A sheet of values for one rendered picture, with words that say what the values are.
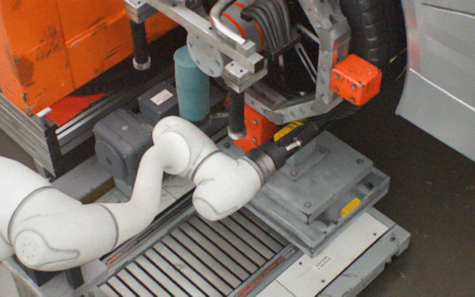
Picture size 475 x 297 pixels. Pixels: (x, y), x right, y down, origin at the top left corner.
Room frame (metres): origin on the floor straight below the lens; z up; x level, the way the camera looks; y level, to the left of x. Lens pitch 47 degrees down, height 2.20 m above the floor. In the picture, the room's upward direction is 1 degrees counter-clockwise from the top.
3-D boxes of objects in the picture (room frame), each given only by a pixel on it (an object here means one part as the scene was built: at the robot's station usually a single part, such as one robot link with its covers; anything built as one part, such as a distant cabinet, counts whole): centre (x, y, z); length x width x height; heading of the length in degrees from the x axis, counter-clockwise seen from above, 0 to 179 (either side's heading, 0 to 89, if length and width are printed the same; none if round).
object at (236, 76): (1.39, -0.04, 0.93); 0.09 x 0.05 x 0.05; 133
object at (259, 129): (1.68, -0.10, 0.48); 0.16 x 0.12 x 0.17; 133
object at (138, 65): (1.62, 0.22, 0.83); 0.04 x 0.04 x 0.16
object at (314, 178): (1.78, -0.19, 0.32); 0.40 x 0.30 x 0.28; 43
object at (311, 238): (1.78, -0.19, 0.13); 0.50 x 0.36 x 0.10; 43
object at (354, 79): (1.43, -0.29, 0.85); 0.09 x 0.08 x 0.07; 43
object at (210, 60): (1.61, -0.02, 0.85); 0.21 x 0.14 x 0.14; 133
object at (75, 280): (1.16, 0.38, 0.55); 0.03 x 0.03 x 0.21; 43
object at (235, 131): (1.37, -0.02, 0.83); 0.04 x 0.04 x 0.16
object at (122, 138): (1.82, 0.21, 0.26); 0.42 x 0.18 x 0.35; 133
